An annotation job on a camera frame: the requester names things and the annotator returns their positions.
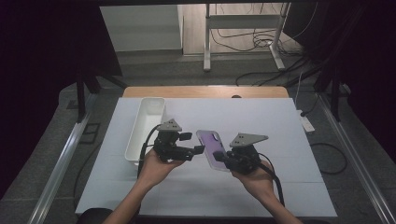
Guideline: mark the wooden table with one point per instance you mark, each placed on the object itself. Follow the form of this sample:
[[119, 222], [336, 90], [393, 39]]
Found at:
[[193, 92]]

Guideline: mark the person's left hand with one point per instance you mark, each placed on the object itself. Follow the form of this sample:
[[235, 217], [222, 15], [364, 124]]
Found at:
[[154, 171]]

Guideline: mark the white power strip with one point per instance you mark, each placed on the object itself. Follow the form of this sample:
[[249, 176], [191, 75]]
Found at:
[[306, 123]]

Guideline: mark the person's right hand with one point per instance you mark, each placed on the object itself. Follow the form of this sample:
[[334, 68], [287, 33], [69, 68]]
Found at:
[[260, 183]]

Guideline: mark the white wall panel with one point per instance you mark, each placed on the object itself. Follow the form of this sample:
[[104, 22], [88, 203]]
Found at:
[[140, 28]]

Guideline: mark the black stand leg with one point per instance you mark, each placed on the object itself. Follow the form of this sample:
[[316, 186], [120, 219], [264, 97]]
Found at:
[[81, 96], [334, 93]]

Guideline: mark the white board sheet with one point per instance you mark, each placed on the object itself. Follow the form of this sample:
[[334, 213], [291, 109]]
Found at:
[[243, 118]]

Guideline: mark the white metal stand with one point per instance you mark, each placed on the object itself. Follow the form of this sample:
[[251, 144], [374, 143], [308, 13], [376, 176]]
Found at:
[[243, 21]]

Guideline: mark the iridescent phone case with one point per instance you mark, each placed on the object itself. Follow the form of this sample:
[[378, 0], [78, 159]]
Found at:
[[207, 141]]

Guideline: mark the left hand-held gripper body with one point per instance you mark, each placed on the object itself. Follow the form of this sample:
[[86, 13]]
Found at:
[[168, 146]]

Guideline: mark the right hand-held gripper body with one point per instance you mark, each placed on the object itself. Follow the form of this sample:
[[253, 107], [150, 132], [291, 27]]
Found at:
[[244, 160]]

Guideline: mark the aluminium rail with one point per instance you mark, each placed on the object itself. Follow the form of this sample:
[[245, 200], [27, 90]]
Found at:
[[59, 168], [358, 161]]

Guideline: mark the white plastic bin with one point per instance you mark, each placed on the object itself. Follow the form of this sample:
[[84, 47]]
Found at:
[[146, 124]]

